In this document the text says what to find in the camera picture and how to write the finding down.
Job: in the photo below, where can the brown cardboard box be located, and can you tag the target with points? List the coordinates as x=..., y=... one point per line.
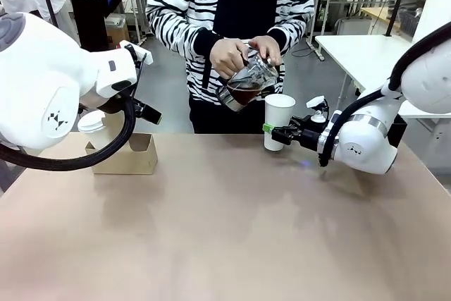
x=118, y=33

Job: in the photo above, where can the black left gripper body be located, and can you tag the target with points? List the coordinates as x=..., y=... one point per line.
x=149, y=114

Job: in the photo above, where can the person's right forearm striped sleeve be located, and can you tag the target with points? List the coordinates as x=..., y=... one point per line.
x=169, y=29

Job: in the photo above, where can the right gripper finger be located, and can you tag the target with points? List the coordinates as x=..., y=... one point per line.
x=282, y=135
x=296, y=122

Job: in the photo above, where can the glass coffee pitcher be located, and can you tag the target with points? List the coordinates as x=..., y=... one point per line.
x=243, y=93

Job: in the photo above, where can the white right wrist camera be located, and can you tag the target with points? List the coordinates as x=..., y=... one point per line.
x=317, y=107

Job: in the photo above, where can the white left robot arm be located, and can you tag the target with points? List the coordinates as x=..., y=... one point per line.
x=35, y=86

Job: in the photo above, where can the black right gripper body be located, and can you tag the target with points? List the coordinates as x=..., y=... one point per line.
x=310, y=135

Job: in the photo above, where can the wooden top table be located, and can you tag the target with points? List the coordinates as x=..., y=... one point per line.
x=380, y=13

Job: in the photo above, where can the person's left hand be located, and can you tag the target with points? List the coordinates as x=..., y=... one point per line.
x=267, y=47

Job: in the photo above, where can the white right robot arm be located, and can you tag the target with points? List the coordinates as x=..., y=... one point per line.
x=366, y=139

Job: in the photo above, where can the person's right hand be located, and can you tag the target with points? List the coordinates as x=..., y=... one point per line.
x=227, y=56

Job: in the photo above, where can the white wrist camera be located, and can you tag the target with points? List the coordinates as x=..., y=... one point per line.
x=141, y=55
x=317, y=107

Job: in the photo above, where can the white table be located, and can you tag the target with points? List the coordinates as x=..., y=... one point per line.
x=352, y=54

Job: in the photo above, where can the brown cardboard cup carrier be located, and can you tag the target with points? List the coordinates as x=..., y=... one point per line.
x=134, y=163

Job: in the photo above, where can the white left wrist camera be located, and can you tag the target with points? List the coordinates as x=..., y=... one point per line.
x=141, y=55

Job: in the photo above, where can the black box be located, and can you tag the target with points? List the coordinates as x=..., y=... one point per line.
x=398, y=132

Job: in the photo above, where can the white plastic cup lid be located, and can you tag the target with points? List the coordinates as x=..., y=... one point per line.
x=89, y=123

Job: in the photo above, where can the white cabinet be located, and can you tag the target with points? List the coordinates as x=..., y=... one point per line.
x=354, y=27

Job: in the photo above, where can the bystander in blue top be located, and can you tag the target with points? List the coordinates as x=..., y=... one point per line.
x=88, y=5

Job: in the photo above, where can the black plastic crate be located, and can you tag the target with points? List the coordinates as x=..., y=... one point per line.
x=410, y=20

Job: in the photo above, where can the person's left forearm striped sleeve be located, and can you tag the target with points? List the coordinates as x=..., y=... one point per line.
x=296, y=29

